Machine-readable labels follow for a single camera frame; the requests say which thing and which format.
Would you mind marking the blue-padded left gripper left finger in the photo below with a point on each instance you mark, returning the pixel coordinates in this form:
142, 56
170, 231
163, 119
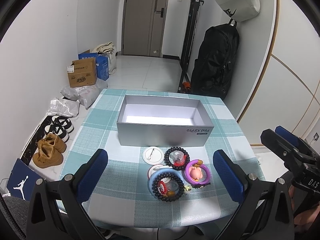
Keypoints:
74, 189

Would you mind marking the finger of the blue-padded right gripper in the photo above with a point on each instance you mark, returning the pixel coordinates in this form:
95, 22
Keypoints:
282, 148
287, 133

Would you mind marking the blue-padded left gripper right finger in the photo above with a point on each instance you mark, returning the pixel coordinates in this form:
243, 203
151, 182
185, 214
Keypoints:
242, 190

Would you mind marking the pink pig figurine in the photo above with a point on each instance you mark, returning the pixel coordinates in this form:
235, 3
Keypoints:
195, 172

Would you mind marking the small yellow flower charm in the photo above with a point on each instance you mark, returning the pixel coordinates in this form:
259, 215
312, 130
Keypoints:
187, 188

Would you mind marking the clear red toy charm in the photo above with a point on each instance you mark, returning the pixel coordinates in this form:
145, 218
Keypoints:
177, 158

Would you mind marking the white pin badge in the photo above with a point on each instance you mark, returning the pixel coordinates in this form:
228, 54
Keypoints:
153, 155

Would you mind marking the red-rimmed pin badge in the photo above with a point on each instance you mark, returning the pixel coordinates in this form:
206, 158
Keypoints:
156, 168

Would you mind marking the person's right hand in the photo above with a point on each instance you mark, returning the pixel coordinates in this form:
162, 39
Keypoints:
305, 217

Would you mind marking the tan boot pair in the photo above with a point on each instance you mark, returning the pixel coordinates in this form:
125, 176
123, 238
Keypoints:
49, 151

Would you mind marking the teal checkered tablecloth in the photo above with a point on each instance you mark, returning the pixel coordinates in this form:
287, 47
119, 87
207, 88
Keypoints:
122, 196

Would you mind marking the black white sneaker pair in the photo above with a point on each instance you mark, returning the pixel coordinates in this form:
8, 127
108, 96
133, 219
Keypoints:
60, 126

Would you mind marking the white plastic parcel bag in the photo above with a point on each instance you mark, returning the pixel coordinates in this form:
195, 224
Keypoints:
63, 107

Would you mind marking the grey plastic parcel bag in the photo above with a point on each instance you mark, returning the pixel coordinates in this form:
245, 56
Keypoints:
86, 95

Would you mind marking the silver phone box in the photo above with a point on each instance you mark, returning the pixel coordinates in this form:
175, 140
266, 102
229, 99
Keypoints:
163, 121

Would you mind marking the black backpack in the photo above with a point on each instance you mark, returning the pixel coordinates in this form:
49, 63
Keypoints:
214, 65

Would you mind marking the brown cardboard box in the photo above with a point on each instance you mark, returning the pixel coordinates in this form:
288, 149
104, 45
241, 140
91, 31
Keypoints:
82, 73

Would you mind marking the blue cardboard box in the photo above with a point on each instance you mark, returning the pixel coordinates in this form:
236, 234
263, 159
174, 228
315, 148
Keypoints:
100, 61

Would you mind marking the cream tote bag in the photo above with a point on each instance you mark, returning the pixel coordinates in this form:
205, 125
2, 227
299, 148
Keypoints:
108, 50

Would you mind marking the grey door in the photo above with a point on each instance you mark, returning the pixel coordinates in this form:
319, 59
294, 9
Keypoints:
143, 27

